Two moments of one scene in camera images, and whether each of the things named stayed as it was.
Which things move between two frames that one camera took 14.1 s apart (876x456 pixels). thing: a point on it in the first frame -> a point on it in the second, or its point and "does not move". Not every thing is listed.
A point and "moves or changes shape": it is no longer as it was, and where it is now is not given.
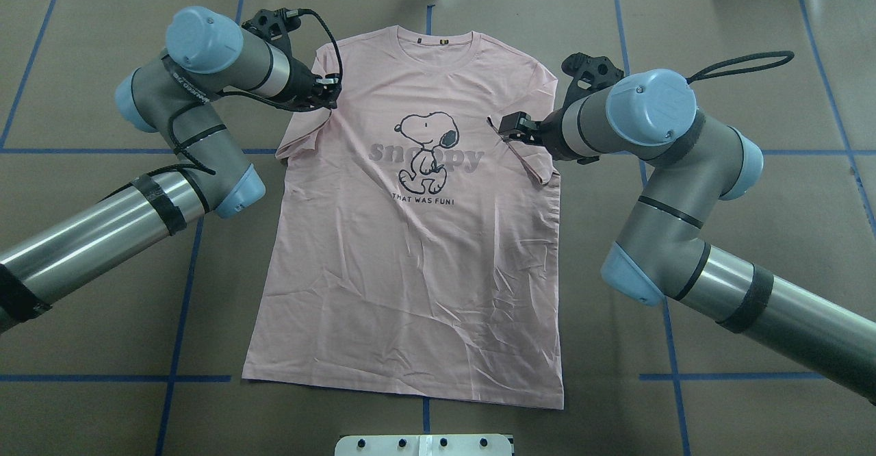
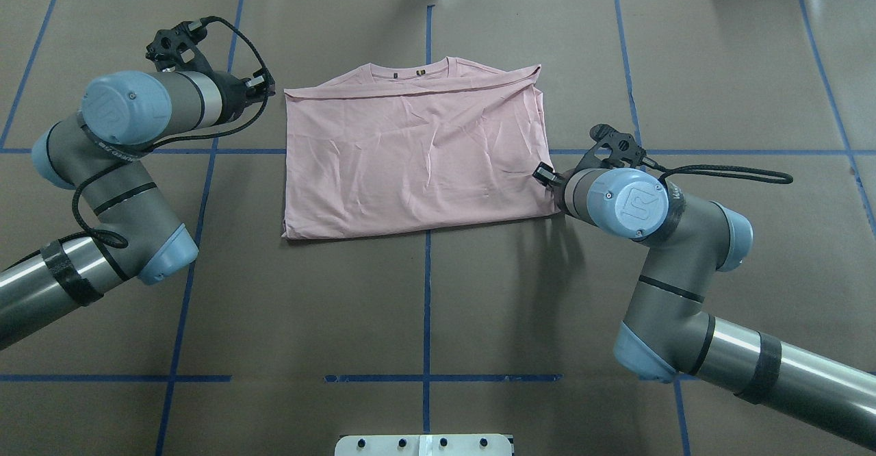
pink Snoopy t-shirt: (412, 247) moves or changes shape
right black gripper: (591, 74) -> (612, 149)
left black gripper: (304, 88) -> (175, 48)
